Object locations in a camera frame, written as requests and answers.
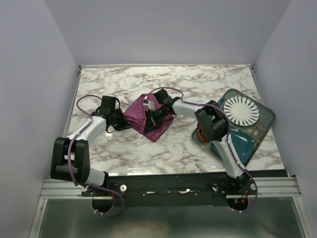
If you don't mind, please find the green floral serving tray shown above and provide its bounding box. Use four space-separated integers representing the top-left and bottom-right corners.
191 88 277 167

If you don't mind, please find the teal square plate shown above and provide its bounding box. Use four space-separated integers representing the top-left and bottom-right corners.
212 128 256 167

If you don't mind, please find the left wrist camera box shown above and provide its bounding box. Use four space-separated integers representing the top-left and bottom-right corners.
99 96 120 116

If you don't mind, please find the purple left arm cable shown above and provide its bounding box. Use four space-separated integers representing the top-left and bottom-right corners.
66 95 125 217

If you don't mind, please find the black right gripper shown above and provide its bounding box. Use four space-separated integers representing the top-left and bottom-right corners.
143 106 167 135

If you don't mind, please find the orange patterned mug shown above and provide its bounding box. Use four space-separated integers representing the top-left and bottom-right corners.
197 124 210 143

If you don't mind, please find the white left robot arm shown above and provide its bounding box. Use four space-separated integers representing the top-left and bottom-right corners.
50 109 131 196

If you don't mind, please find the white blue striped plate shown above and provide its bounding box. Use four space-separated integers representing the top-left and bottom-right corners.
223 96 260 127

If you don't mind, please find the aluminium frame rail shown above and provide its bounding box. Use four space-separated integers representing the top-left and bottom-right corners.
40 177 302 199

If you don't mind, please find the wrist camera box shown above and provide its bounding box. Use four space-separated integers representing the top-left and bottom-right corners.
154 89 172 105
99 96 120 116

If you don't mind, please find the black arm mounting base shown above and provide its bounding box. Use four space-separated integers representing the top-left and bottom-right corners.
82 172 253 207

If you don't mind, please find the purple cloth napkin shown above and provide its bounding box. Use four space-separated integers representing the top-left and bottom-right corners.
124 94 173 142

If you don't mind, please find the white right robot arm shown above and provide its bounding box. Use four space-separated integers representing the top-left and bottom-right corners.
144 99 250 194

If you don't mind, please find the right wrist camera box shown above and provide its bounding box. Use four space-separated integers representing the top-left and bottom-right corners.
154 89 172 105

